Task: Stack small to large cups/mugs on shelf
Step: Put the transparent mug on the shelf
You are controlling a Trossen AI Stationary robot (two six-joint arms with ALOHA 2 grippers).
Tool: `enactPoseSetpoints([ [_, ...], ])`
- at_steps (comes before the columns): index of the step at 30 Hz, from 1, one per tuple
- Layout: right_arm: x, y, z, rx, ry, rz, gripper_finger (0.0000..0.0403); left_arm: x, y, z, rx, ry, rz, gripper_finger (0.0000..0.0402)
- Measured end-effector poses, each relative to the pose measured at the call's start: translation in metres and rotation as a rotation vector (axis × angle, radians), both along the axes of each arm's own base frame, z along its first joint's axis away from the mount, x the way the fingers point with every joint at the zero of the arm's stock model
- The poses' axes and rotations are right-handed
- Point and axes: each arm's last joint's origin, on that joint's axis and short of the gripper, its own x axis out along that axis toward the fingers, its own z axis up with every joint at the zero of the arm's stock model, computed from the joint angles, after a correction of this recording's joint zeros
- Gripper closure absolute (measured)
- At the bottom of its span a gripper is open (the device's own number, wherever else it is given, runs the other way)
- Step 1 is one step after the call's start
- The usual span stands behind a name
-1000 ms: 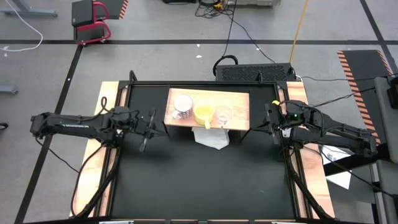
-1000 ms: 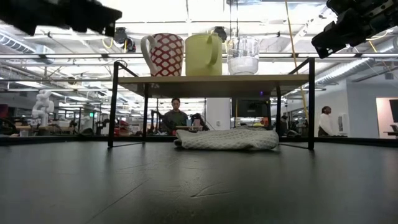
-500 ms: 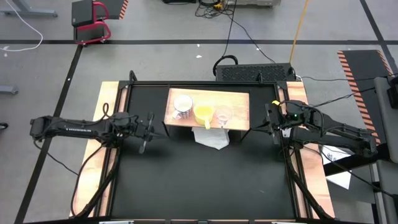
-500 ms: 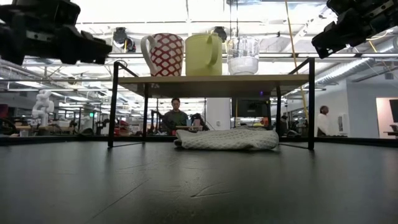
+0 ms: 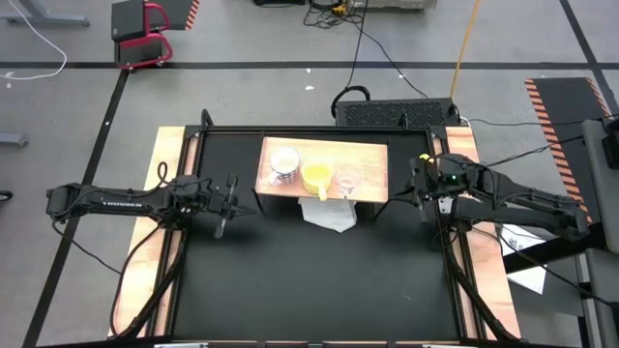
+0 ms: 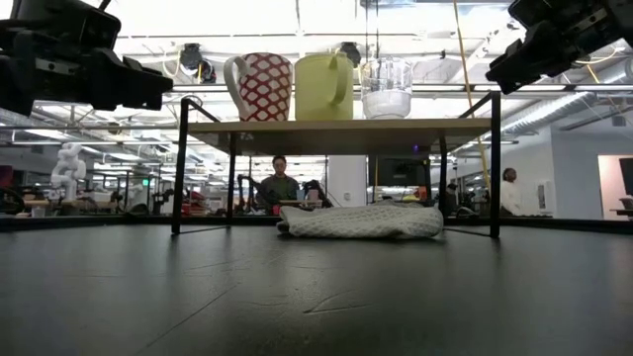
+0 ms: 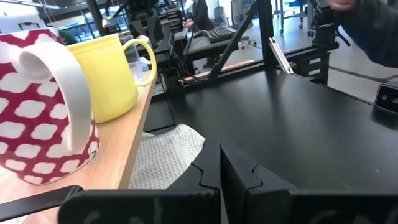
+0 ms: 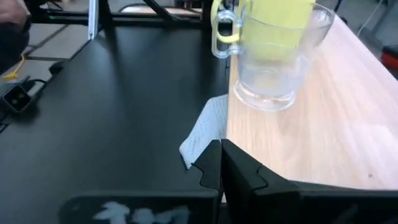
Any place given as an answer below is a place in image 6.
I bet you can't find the wooden shelf with black legs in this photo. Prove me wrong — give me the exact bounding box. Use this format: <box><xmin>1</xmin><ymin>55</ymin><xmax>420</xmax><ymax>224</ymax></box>
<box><xmin>170</xmin><ymin>90</ymin><xmax>502</xmax><ymax>239</ymax></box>

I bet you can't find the black table frame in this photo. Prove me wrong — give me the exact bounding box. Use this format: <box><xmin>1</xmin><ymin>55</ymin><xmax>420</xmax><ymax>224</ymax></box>
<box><xmin>0</xmin><ymin>214</ymin><xmax>633</xmax><ymax>233</ymax></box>

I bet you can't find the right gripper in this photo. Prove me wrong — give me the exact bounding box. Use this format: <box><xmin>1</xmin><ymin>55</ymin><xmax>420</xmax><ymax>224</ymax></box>
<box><xmin>486</xmin><ymin>0</ymin><xmax>633</xmax><ymax>95</ymax></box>

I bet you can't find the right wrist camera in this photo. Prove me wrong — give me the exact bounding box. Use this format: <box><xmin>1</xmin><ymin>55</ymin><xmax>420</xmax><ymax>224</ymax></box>
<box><xmin>508</xmin><ymin>0</ymin><xmax>594</xmax><ymax>26</ymax></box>

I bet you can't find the yellow cable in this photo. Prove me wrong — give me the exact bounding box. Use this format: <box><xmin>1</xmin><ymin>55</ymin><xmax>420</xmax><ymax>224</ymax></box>
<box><xmin>452</xmin><ymin>0</ymin><xmax>492</xmax><ymax>192</ymax></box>

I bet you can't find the yellow plastic mug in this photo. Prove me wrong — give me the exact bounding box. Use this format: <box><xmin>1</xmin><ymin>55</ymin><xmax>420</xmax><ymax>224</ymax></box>
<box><xmin>294</xmin><ymin>49</ymin><xmax>356</xmax><ymax>122</ymax></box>

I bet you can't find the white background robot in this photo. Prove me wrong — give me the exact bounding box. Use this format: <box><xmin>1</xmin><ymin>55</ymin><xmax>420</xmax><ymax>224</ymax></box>
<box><xmin>49</xmin><ymin>141</ymin><xmax>88</xmax><ymax>202</ymax></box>

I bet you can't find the dark background monitor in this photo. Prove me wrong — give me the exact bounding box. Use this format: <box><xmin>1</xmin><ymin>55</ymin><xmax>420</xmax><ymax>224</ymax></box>
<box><xmin>367</xmin><ymin>156</ymin><xmax>432</xmax><ymax>189</ymax></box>

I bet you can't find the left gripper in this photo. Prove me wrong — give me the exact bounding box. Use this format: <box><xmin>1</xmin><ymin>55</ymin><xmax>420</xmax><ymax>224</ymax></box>
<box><xmin>0</xmin><ymin>29</ymin><xmax>174</xmax><ymax>118</ymax></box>

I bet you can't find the red white patterned mug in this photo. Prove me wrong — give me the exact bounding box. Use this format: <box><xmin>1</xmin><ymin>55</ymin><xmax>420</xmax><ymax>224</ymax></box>
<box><xmin>223</xmin><ymin>50</ymin><xmax>295</xmax><ymax>123</ymax></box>

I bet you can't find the clear plastic cup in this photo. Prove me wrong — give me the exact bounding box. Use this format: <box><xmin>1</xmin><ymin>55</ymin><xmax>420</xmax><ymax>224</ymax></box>
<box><xmin>358</xmin><ymin>55</ymin><xmax>415</xmax><ymax>121</ymax></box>

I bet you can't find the person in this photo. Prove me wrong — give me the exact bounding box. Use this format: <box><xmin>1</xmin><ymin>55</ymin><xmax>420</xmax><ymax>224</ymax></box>
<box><xmin>256</xmin><ymin>154</ymin><xmax>302</xmax><ymax>215</ymax></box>
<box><xmin>499</xmin><ymin>167</ymin><xmax>523</xmax><ymax>217</ymax></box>

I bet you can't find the white knitted cloth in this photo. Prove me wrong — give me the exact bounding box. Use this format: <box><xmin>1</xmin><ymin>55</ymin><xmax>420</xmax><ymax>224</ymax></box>
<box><xmin>276</xmin><ymin>203</ymin><xmax>445</xmax><ymax>242</ymax></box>

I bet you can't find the black ceiling device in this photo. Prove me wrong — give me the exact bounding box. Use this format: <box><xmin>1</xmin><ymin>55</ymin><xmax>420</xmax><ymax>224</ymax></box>
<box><xmin>178</xmin><ymin>42</ymin><xmax>218</xmax><ymax>84</ymax></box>

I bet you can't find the black overhead camera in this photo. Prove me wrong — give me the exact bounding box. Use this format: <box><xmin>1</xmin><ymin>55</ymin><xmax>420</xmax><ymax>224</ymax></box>
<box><xmin>340</xmin><ymin>41</ymin><xmax>363</xmax><ymax>68</ymax></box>

